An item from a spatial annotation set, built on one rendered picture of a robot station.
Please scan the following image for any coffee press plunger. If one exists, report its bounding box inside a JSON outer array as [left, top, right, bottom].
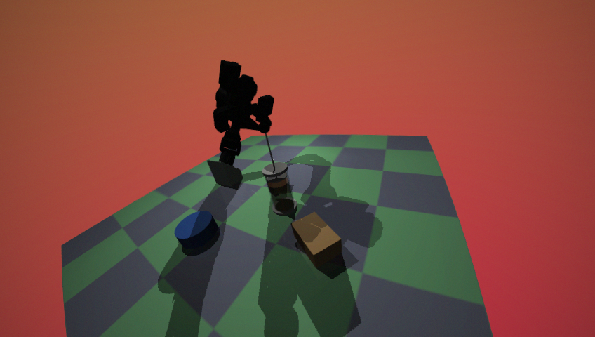
[[259, 121, 297, 215]]

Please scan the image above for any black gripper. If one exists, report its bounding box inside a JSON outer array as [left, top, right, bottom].
[[213, 95, 274, 133]]

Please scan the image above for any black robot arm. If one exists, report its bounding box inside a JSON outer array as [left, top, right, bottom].
[[215, 60, 258, 166]]

